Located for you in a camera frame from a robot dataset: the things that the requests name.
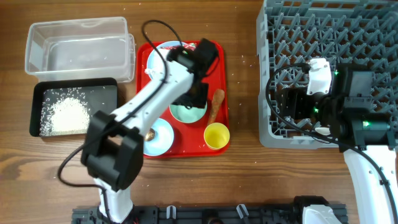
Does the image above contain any mint green bowl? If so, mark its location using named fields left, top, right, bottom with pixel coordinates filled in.
left=169, top=105, right=207, bottom=124

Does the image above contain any grey dishwasher rack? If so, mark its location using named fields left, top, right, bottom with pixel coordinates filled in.
left=256, top=0, right=397, bottom=149

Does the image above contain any red foil wrapper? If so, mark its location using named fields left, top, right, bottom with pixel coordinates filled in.
left=160, top=43, right=197, bottom=51

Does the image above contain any brown food scrap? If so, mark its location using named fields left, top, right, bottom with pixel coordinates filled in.
left=144, top=128, right=156, bottom=141

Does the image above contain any orange carrot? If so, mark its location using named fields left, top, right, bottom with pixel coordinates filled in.
left=207, top=89, right=225, bottom=125

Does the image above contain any white napkin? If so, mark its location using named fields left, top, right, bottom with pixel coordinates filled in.
left=144, top=68, right=157, bottom=80

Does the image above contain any red serving tray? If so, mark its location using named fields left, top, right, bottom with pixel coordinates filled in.
left=144, top=42, right=230, bottom=159

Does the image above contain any yellow plastic cup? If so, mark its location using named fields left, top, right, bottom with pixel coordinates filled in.
left=203, top=123, right=230, bottom=150

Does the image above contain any clear plastic bin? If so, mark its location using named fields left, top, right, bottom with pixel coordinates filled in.
left=24, top=17, right=136, bottom=83

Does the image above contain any black tray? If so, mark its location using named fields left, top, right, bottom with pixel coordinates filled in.
left=29, top=78, right=118, bottom=138

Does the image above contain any white spoon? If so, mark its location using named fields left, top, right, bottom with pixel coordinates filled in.
left=315, top=126, right=331, bottom=136

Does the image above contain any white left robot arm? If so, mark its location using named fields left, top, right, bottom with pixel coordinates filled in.
left=81, top=39, right=218, bottom=223

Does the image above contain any light blue bowl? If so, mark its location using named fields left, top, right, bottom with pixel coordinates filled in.
left=144, top=118, right=174, bottom=157

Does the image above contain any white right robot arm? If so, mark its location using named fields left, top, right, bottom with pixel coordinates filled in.
left=275, top=63, right=397, bottom=223

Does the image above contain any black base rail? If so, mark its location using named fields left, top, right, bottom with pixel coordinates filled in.
left=71, top=195, right=349, bottom=224

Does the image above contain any light blue plate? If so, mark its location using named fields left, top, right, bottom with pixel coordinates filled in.
left=147, top=40, right=180, bottom=79

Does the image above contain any white rice pile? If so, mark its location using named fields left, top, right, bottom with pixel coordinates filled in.
left=39, top=87, right=91, bottom=137

